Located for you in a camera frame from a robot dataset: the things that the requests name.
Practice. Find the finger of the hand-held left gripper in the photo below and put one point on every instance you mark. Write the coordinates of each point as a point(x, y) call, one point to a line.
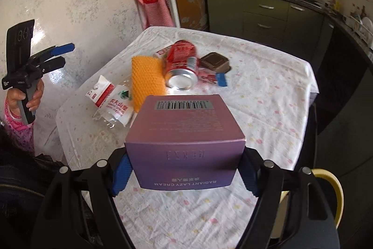
point(54, 63)
point(64, 48)

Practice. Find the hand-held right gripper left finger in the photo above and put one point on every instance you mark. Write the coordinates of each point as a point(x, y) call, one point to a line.
point(121, 176)

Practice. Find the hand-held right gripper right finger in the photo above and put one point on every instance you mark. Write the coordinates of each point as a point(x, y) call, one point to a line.
point(250, 176)

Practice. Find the purple cardboard box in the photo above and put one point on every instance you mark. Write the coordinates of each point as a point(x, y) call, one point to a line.
point(183, 135)

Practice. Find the orange foam net sleeve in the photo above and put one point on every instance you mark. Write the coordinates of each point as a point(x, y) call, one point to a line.
point(145, 79)

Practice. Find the yellow rimmed trash bin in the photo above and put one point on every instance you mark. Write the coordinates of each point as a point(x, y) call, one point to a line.
point(338, 193)

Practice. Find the red soda can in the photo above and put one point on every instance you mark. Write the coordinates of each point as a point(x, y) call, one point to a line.
point(180, 62)

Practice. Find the person's left forearm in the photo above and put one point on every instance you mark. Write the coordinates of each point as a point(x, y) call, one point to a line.
point(20, 135)

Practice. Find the person's left hand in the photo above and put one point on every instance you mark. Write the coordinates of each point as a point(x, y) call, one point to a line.
point(37, 97)

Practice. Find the white red plastic packet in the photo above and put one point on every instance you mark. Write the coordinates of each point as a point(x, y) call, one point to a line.
point(100, 93)

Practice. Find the crushed clear plastic bottle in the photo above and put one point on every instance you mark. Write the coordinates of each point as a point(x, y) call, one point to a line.
point(119, 112)

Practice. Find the white floral tablecloth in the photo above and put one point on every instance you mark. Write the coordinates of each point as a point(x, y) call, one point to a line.
point(262, 97)

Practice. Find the red white snack packet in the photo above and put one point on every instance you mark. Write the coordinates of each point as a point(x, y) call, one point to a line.
point(160, 53)

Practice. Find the blue white red wrapper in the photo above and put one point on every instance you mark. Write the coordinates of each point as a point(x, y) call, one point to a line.
point(221, 79)

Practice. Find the person's dark jacket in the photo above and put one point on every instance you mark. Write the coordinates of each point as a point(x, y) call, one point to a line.
point(17, 179)

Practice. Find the brown plastic tray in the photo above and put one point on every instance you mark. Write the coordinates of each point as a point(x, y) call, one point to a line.
point(214, 61)

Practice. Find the green kitchen cabinet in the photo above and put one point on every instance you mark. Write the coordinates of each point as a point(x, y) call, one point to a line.
point(262, 12)

